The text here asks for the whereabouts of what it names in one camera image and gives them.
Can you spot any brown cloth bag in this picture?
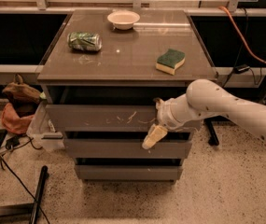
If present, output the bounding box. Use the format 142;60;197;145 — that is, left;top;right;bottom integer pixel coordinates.
2;74;41;117

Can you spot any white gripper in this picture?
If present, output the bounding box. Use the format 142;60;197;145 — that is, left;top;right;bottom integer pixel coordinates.
142;97;183;149

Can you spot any grey drawer cabinet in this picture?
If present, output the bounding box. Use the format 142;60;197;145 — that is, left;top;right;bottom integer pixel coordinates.
36;8;218;183

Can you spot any black power adapter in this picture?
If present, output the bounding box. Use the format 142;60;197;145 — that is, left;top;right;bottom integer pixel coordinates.
233;64;250;74

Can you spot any orange cable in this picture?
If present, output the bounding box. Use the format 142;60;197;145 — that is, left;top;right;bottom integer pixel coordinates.
218;5;266;68

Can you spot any black table leg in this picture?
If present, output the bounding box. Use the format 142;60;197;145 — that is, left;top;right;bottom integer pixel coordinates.
0;166;49;224

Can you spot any crushed green soda can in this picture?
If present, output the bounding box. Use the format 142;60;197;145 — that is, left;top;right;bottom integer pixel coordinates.
67;32;102;51

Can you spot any white bowl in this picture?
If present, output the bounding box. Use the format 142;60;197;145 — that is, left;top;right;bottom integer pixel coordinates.
107;10;140;30

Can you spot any grey drawer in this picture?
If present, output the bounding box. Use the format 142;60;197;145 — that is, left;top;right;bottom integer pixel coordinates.
46;105;157;133
63;139;191;159
75;165;183;181

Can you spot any grey bottom drawer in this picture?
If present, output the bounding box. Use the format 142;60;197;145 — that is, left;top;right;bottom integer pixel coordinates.
75;165;183;181

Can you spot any black floor cable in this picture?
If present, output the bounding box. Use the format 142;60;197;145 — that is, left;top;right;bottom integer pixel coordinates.
0;134;51;224

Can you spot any green yellow sponge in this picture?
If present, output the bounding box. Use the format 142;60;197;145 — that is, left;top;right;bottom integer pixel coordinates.
156;49;186;75

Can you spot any orange cloth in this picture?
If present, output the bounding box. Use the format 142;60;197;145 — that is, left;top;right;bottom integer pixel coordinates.
1;103;34;134

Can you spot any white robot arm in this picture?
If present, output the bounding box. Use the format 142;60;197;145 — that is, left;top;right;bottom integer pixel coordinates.
142;79;266;149

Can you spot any grey top drawer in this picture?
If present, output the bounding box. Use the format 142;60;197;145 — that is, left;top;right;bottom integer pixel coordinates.
46;105;157;133

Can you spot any black stand leg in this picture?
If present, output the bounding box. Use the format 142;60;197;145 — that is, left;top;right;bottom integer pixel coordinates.
203;55;266;147

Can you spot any grey middle drawer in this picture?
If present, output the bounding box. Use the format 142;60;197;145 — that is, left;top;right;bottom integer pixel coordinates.
63;139;191;159

